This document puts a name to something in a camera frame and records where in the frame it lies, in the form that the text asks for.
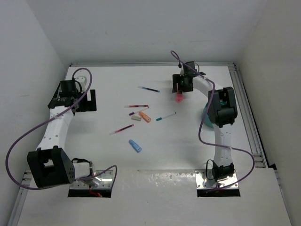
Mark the pink highlighter marker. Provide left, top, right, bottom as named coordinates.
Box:
left=176, top=93, right=183, bottom=103

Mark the dark red ink refill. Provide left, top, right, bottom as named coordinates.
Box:
left=109, top=124, right=134, bottom=135

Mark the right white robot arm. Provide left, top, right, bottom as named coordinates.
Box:
left=172, top=61, right=238, bottom=181

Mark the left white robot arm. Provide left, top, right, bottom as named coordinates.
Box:
left=27, top=77, right=97, bottom=189

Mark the blue ink refill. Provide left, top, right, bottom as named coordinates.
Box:
left=138, top=86, right=160, bottom=93

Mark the teal round divided organizer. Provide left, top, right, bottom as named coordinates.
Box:
left=202, top=100, right=228, bottom=129

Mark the green capped white marker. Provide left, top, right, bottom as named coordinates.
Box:
left=156, top=112, right=176, bottom=121

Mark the purple capped white marker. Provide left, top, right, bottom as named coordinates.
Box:
left=128, top=107, right=149, bottom=116

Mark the grey eraser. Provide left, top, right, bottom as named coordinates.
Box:
left=131, top=115, right=142, bottom=121

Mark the orange highlighter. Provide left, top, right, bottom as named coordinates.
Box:
left=139, top=111, right=151, bottom=123

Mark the blue highlighter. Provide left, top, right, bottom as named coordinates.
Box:
left=129, top=139, right=142, bottom=153

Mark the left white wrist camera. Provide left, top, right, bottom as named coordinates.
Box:
left=75, top=76, right=87, bottom=86

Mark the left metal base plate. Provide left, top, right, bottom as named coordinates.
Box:
left=69, top=170, right=115, bottom=190

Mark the metal base plate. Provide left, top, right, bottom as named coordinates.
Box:
left=195, top=169, right=239, bottom=190
left=69, top=170, right=115, bottom=190

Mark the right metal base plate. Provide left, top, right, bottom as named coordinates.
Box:
left=195, top=169, right=239, bottom=190

